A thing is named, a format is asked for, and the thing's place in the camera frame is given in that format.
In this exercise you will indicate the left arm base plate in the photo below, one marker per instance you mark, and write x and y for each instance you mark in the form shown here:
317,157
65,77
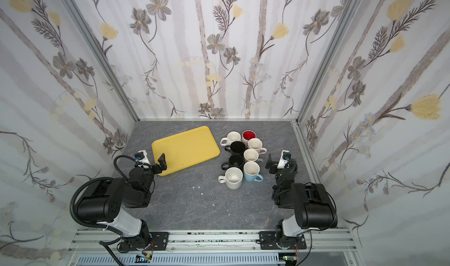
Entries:
152,241

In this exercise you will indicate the white speckled mug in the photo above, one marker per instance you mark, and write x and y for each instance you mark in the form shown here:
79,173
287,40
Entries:
231,137

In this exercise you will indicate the light blue mug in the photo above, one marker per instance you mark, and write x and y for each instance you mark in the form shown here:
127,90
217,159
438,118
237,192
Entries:
252,172

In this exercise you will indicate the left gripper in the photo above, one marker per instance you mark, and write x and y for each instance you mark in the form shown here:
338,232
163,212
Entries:
161,165

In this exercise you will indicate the white slotted cable duct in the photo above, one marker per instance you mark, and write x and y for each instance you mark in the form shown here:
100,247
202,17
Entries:
221,259

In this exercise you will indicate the pink mug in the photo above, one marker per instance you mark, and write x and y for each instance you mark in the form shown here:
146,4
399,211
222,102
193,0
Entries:
256,144

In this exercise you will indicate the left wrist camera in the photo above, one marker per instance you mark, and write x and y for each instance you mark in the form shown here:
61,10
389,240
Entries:
142,157

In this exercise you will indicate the grey mug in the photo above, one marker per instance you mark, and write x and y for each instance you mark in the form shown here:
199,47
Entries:
251,155

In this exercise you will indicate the black and white mug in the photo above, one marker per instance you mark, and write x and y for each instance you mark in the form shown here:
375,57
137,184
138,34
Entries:
236,148

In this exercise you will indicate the aluminium mounting rail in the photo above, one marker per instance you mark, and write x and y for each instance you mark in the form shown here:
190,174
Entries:
245,241

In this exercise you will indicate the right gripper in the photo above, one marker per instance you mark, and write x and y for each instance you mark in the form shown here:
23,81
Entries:
276,164

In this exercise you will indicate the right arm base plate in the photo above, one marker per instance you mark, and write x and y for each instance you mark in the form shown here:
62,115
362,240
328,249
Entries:
271,240

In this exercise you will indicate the yellow tray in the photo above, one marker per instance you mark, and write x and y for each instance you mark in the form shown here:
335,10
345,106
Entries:
186,149

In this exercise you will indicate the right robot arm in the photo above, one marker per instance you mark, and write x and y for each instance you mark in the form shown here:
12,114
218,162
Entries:
314,209

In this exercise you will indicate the beige mug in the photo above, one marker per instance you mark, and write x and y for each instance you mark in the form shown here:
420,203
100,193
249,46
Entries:
232,178

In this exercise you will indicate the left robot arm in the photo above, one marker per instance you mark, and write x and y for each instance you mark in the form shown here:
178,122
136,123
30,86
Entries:
100,202

